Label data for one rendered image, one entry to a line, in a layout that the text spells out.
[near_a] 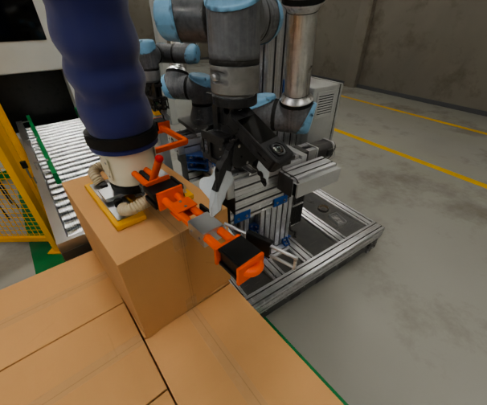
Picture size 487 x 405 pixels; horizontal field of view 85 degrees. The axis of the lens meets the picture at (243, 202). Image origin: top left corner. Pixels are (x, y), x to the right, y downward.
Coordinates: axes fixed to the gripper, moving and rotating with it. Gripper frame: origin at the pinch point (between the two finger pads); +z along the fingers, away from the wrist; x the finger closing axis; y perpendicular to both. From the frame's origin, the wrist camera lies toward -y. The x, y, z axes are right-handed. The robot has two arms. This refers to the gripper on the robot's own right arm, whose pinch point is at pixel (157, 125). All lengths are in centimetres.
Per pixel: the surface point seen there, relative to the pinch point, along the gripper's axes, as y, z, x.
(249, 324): 80, 54, -14
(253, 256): 93, 0, -26
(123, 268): 59, 17, -45
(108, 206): 34, 11, -39
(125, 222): 45, 12, -38
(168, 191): 59, -1, -27
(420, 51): -87, 9, 617
